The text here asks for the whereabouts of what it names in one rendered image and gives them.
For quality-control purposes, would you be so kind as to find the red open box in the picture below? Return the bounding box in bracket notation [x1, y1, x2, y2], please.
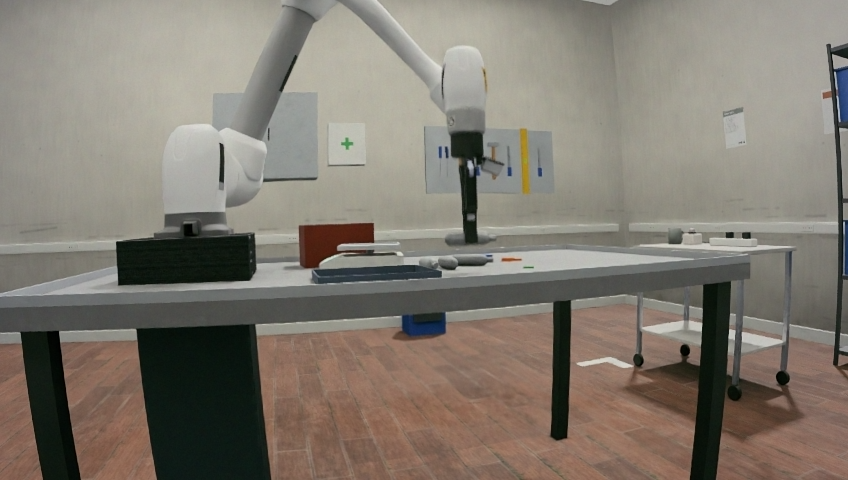
[298, 223, 374, 268]

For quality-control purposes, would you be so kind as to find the white digital scale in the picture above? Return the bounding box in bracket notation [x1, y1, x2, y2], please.
[319, 242, 404, 269]

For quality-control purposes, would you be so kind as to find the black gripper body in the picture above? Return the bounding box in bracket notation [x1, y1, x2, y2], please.
[450, 131, 484, 178]

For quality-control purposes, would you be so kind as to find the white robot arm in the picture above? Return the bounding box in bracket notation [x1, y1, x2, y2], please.
[154, 0, 487, 239]

